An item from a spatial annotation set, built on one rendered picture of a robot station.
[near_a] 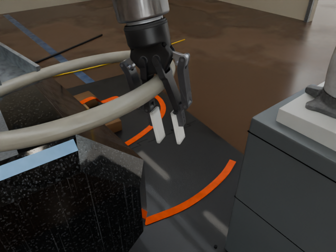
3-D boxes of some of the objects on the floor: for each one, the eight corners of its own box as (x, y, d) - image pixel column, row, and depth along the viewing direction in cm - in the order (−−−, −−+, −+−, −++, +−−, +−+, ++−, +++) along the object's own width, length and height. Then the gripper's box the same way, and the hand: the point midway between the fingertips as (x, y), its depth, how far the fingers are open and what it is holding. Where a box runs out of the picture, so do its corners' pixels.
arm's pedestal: (268, 198, 167) (307, 74, 121) (357, 263, 136) (456, 129, 89) (209, 247, 142) (229, 115, 95) (300, 341, 110) (398, 211, 64)
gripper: (198, 8, 47) (215, 132, 57) (115, 22, 54) (143, 130, 64) (183, 16, 41) (205, 152, 51) (91, 31, 48) (127, 147, 59)
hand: (168, 126), depth 56 cm, fingers closed on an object, 4 cm apart
